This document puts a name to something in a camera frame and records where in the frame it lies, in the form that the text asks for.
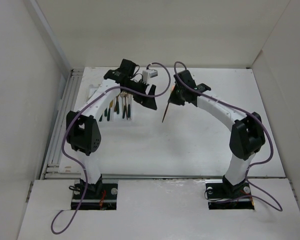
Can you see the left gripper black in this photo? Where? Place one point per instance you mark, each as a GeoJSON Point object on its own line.
{"type": "Point", "coordinates": [149, 101]}

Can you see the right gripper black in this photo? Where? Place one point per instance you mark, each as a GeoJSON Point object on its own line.
{"type": "Point", "coordinates": [172, 99]}

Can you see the gold knife green handle short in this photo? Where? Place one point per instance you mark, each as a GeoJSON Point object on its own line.
{"type": "Point", "coordinates": [106, 112]}

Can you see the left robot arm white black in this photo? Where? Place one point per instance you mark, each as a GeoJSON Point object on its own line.
{"type": "Point", "coordinates": [82, 130]}

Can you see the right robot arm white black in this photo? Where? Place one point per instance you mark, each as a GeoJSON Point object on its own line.
{"type": "Point", "coordinates": [246, 135]}

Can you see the white divided utensil tray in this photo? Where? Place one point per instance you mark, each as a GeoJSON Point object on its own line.
{"type": "Point", "coordinates": [91, 94]}

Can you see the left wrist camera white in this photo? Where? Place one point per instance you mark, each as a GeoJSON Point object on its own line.
{"type": "Point", "coordinates": [148, 74]}

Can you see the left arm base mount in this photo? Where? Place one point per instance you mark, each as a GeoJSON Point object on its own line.
{"type": "Point", "coordinates": [100, 197]}

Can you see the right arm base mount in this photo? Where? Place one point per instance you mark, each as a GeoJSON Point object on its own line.
{"type": "Point", "coordinates": [221, 195]}

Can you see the aluminium rail frame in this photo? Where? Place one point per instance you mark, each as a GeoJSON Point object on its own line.
{"type": "Point", "coordinates": [53, 154]}

